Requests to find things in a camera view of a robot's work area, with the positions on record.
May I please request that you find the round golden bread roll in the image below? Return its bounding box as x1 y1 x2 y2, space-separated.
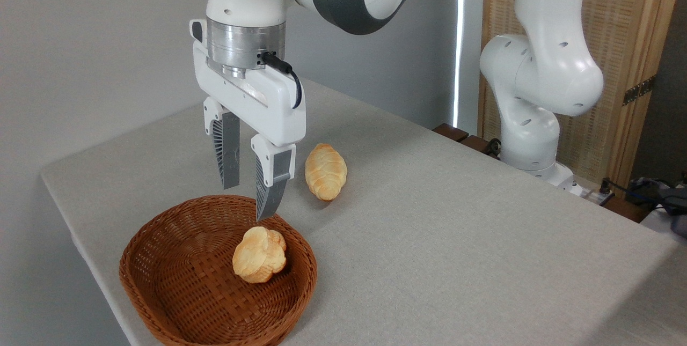
232 226 288 284

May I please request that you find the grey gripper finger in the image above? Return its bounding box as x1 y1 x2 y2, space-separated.
251 134 297 222
203 97 241 190

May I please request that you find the dark grey bag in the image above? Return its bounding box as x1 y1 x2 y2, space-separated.
633 177 687 238

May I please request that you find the black plug with cable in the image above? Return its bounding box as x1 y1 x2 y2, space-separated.
599 177 666 208

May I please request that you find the brown woven wicker basket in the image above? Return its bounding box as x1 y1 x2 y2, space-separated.
119 195 318 346

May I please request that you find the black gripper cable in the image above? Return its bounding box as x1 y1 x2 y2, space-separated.
257 52 303 110

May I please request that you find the rattan wooden folding screen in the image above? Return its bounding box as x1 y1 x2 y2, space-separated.
477 0 687 192

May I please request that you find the white power strip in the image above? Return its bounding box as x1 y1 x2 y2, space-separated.
568 182 613 206

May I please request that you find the braided golden bread loaf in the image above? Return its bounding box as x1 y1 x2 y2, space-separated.
304 143 348 202

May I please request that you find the dark metal screen hinge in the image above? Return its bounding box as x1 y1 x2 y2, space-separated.
623 75 656 106

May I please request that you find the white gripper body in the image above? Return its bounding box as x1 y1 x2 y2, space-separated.
190 19 307 148

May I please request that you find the dark brown wooden block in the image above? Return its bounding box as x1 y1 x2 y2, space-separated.
433 123 470 143
602 196 653 224
460 135 501 158

